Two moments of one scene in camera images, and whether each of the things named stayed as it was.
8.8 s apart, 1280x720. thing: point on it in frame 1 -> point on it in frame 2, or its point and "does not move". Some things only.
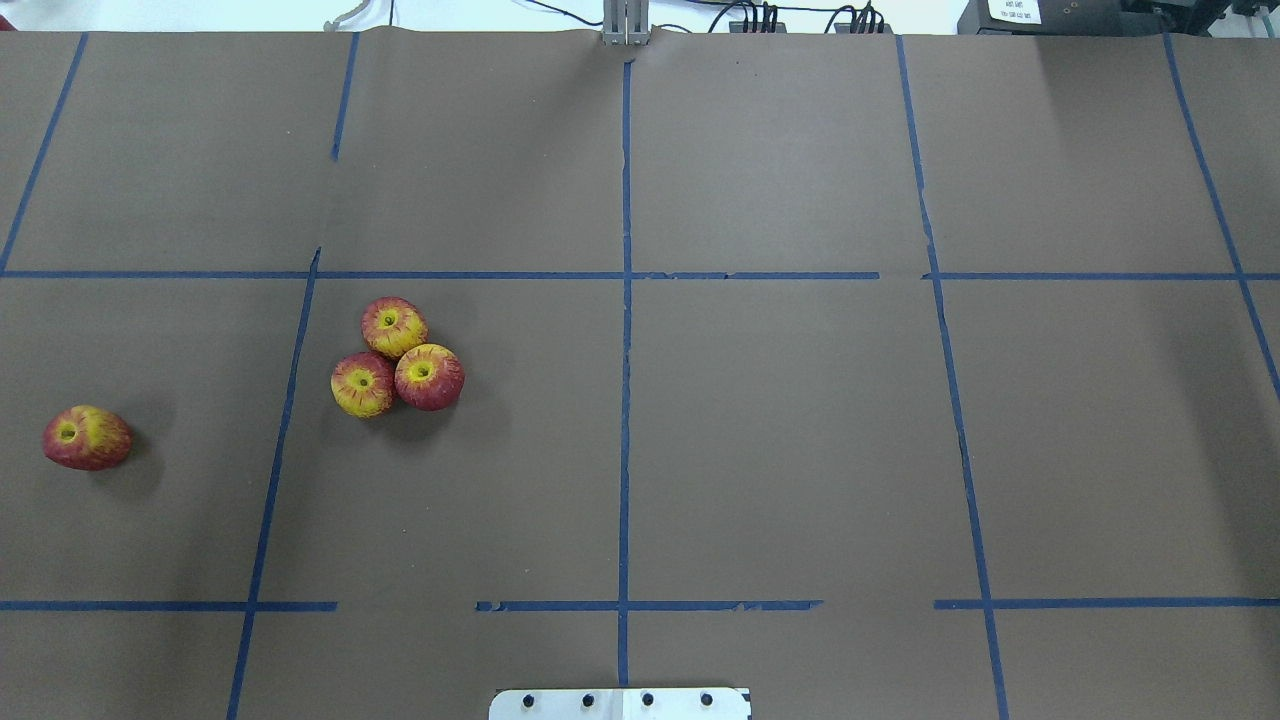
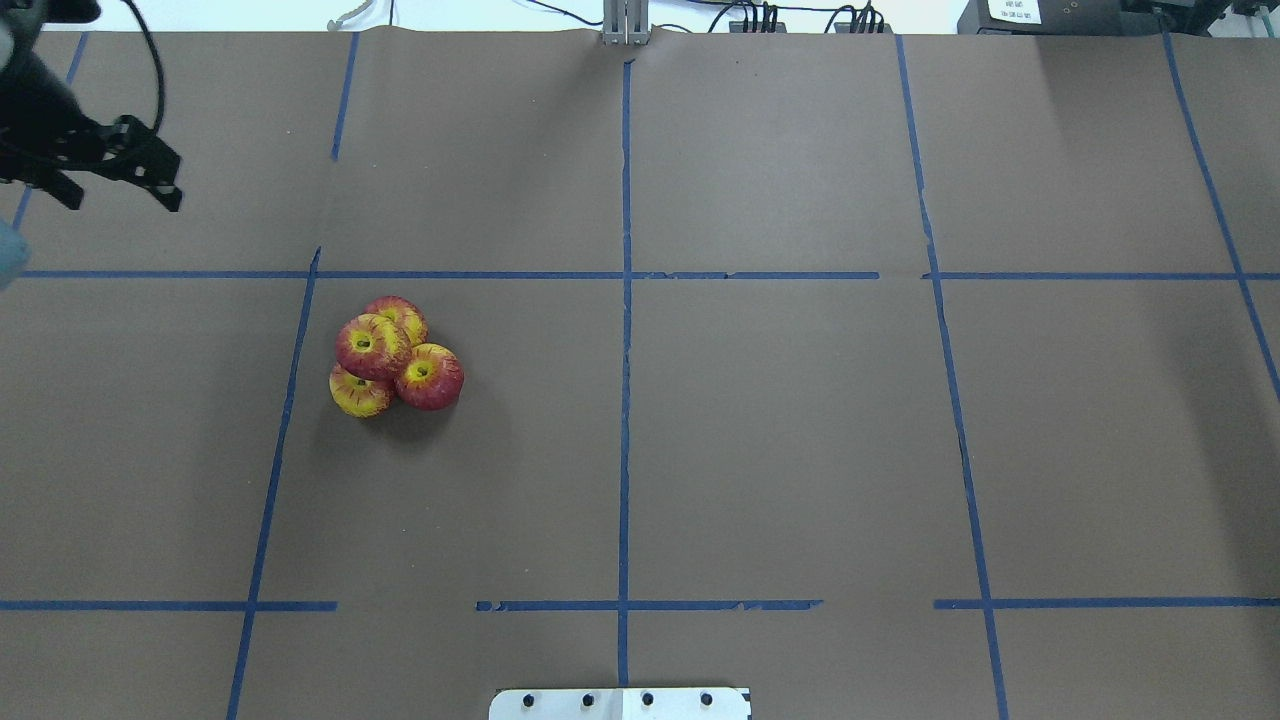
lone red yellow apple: [86, 437] -> [373, 346]
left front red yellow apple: [362, 384] does not move
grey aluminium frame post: [626, 22] does not move
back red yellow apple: [391, 325] does not move
